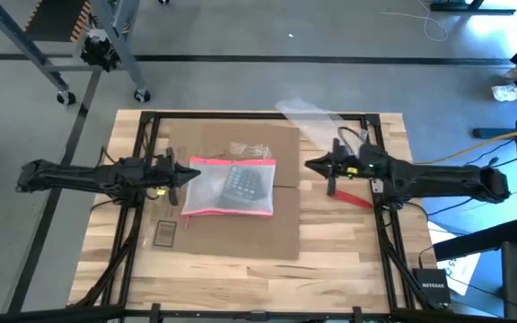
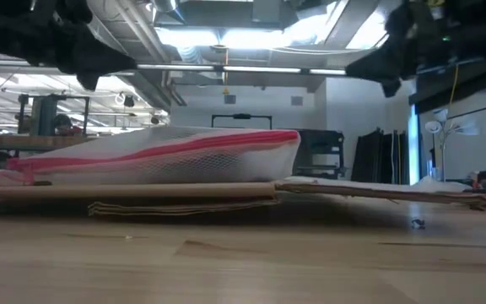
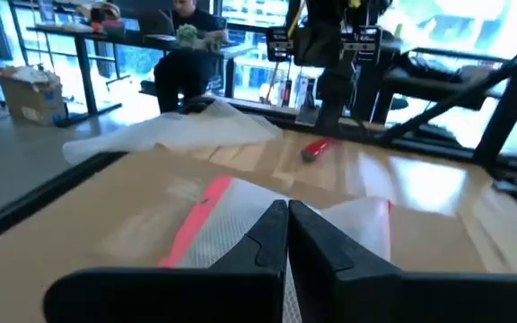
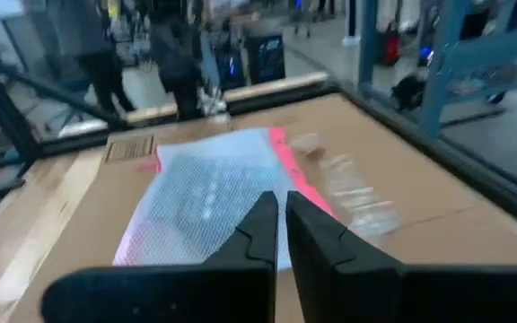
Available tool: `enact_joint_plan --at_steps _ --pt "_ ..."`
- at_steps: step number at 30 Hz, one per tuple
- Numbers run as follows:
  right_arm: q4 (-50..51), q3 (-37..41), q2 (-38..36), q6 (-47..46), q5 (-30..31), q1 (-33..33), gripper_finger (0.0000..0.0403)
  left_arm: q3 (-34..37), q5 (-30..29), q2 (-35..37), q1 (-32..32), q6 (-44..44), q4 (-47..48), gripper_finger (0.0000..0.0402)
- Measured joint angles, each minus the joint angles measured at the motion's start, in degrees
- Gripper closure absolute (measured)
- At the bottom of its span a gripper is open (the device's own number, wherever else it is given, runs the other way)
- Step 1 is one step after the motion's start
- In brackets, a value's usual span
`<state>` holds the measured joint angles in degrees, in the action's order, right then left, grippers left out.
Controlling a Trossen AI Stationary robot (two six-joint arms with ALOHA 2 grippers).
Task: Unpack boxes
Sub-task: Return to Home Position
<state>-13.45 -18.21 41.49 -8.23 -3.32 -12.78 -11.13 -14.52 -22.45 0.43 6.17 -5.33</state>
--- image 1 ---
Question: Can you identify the black yellow striped mat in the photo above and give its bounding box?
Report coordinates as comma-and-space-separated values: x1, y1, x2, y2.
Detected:
24, 0, 92, 44

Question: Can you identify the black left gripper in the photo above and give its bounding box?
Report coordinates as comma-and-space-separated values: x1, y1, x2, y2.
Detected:
148, 146, 202, 207

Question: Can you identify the red box cutter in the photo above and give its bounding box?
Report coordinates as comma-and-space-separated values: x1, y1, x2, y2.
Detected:
332, 190, 374, 211

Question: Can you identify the pink mesh zipper pouch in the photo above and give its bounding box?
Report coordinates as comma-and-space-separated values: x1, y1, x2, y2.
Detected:
180, 156, 277, 230

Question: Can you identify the thin black floor cable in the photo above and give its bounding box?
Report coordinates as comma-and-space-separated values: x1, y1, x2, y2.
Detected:
462, 138, 517, 168
424, 190, 517, 217

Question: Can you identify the black tangled device bundle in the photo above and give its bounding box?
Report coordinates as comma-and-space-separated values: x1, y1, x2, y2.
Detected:
81, 27, 121, 73

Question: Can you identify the black Netgear network switch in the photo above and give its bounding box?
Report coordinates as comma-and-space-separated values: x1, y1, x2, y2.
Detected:
413, 267, 452, 305

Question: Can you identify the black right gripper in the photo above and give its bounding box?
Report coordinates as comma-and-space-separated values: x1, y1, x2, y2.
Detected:
303, 137, 392, 197

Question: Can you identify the white printed paper sheet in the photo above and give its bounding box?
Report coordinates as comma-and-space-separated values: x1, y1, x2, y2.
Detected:
427, 220, 483, 297

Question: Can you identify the black calculator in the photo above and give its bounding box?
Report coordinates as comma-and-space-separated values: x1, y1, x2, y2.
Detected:
216, 164, 269, 211

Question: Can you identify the white floor cable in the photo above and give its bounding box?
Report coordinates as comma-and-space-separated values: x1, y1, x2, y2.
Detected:
380, 0, 449, 43

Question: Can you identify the grey metal rolling cart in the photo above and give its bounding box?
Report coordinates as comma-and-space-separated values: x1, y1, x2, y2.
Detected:
0, 0, 152, 105

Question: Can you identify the black desk leg beam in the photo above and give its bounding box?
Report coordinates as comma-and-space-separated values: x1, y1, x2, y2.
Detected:
433, 218, 517, 262

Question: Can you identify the brown cardboard box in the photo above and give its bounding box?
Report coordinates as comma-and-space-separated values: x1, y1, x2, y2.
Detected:
141, 122, 302, 261

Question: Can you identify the black aluminium table frame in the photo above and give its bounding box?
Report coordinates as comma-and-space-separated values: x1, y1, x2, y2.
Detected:
0, 110, 517, 323

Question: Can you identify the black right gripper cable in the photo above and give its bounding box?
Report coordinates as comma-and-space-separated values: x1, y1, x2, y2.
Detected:
337, 126, 370, 156

